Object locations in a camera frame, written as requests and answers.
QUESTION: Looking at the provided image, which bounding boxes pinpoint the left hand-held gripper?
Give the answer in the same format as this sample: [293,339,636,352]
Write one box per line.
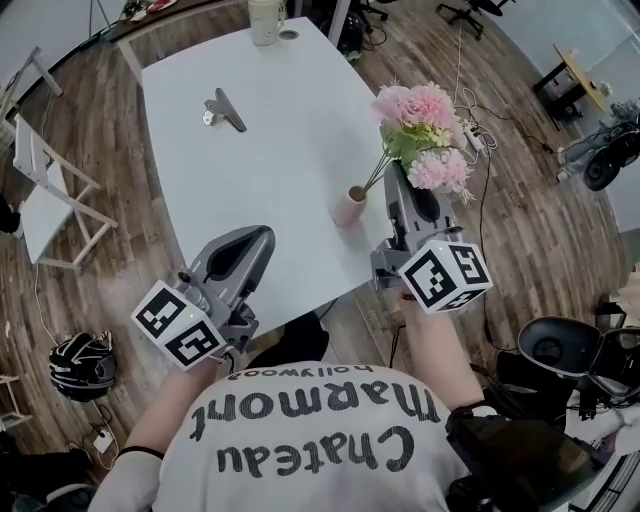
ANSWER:
[130,224,276,371]

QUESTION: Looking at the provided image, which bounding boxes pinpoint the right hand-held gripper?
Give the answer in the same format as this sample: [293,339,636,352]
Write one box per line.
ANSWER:
[369,160,494,315]

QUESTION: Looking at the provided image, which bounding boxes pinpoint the pink vase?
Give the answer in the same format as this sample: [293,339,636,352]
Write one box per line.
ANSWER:
[331,184,369,229]

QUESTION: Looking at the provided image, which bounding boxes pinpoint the pink flowers with green stems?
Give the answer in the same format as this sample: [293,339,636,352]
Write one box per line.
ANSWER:
[360,82,477,207]

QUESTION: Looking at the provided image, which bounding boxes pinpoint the person's right forearm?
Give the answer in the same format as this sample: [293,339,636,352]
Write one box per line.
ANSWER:
[398,295,487,419]

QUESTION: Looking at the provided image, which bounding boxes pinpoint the person's left forearm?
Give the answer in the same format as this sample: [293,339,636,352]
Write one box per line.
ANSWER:
[118,357,224,457]

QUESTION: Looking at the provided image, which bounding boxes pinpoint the person's black trouser leg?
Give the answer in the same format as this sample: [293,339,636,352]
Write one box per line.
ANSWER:
[243,310,331,372]

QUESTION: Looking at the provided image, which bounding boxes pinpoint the white power strip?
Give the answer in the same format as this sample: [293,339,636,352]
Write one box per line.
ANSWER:
[461,123,485,152]

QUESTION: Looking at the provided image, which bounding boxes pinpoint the black open hard case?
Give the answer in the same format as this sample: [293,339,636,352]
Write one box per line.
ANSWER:
[516,314,640,397]

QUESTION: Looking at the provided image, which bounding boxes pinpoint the grey metal clamp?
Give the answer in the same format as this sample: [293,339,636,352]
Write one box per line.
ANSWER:
[201,87,249,134]

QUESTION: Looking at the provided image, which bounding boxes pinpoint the black helmet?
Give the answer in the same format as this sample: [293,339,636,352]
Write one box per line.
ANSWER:
[47,331,118,403]

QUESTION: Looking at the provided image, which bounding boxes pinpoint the white folding chair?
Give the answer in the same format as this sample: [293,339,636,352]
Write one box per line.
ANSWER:
[11,113,120,272]

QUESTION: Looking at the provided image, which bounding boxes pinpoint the white printed shirt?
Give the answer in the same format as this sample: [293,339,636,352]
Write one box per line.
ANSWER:
[87,362,474,512]

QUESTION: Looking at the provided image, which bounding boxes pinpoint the black wrist band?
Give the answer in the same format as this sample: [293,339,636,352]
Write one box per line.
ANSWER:
[116,445,166,461]

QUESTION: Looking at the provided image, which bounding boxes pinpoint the white mug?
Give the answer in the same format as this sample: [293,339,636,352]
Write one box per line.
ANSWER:
[246,0,288,48]

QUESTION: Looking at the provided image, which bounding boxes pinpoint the black backpack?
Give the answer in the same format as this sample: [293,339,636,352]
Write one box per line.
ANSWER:
[335,8,367,57]

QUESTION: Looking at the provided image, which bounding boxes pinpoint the black office chair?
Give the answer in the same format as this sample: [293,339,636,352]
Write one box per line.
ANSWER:
[436,0,517,42]

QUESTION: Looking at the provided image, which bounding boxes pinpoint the white desk frame leg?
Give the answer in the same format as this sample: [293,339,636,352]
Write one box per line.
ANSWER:
[8,46,65,99]

